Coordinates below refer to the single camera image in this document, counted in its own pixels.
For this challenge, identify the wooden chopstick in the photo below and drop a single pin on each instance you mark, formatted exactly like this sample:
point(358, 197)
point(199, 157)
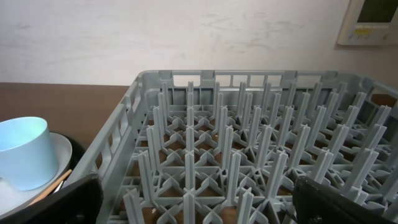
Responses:
point(52, 187)

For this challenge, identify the grey dishwasher rack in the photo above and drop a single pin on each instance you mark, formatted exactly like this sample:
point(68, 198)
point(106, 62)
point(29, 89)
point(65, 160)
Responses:
point(219, 146)

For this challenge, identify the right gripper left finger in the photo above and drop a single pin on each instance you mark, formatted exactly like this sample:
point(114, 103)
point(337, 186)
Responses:
point(79, 202)

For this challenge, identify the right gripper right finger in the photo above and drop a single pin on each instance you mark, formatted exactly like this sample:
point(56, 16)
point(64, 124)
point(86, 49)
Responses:
point(326, 202)

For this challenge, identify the wall control panel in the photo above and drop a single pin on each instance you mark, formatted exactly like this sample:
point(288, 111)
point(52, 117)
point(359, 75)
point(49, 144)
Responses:
point(368, 23)

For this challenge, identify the light blue cup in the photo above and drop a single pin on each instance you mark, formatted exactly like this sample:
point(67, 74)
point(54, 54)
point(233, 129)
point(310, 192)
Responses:
point(28, 157)

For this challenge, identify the round black serving tray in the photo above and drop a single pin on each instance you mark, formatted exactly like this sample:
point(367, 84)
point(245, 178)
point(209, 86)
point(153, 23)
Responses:
point(77, 149)

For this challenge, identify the white plastic fork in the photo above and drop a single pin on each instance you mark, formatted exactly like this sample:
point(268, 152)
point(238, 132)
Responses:
point(59, 186)

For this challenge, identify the pale green plate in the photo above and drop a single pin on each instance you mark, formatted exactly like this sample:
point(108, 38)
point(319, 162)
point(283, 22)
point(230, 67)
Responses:
point(63, 149)

